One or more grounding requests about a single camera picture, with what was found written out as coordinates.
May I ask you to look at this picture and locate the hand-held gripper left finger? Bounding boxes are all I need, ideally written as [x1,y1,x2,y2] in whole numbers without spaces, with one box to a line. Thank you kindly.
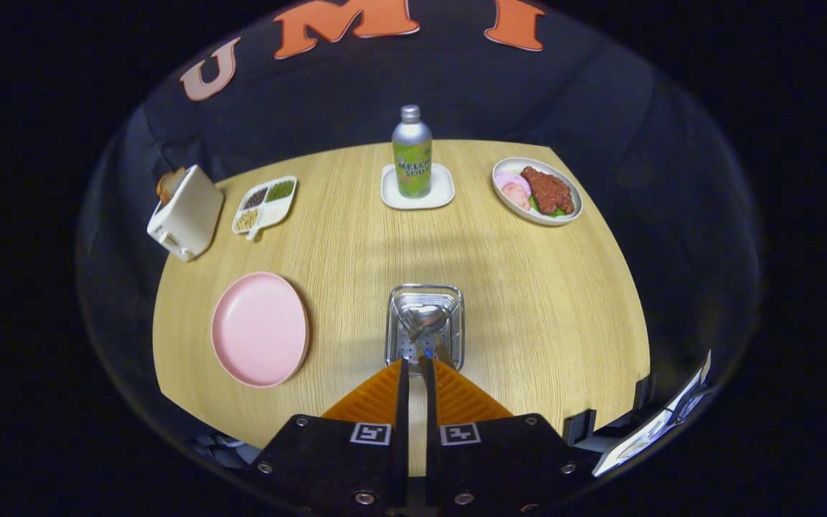
[248,358,411,514]

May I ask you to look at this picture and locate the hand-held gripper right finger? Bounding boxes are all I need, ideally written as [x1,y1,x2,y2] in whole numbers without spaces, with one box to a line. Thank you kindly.
[424,358,597,514]

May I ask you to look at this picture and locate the wooden handle metal spoon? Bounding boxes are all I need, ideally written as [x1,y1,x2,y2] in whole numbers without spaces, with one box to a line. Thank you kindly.
[408,306,455,363]

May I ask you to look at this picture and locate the perforated metal tray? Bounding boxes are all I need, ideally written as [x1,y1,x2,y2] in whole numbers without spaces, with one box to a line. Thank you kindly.
[384,284,465,376]

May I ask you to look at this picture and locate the pink round plate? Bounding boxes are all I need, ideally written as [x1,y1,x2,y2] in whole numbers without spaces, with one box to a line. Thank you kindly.
[211,271,310,388]

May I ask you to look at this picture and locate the white square coaster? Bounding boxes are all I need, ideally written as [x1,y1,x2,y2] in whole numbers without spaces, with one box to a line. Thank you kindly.
[380,163,455,211]

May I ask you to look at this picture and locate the oval white food plate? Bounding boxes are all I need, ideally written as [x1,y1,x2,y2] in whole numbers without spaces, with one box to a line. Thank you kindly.
[492,157,584,227]

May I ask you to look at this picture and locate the green lettuce leaf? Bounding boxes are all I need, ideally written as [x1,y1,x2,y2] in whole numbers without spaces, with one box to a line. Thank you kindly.
[528,195,569,218]

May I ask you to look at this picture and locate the white divided snack tray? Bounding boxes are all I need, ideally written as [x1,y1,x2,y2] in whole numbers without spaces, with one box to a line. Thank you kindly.
[232,175,298,241]

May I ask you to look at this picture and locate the pink ham slices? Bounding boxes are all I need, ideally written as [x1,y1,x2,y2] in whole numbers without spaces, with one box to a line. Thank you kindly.
[495,171,533,211]

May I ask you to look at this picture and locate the brown fried meat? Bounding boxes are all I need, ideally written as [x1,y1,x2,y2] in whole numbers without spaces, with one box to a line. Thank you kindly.
[520,167,575,215]

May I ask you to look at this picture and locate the green label metal bottle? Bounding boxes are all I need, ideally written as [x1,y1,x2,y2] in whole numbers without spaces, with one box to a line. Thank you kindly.
[392,105,434,200]

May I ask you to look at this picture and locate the cream white toaster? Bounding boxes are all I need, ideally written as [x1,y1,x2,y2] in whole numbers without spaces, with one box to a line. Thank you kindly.
[146,164,225,262]

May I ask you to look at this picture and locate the brown toast slice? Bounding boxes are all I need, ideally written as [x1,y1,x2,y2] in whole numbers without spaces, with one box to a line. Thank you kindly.
[156,167,187,205]

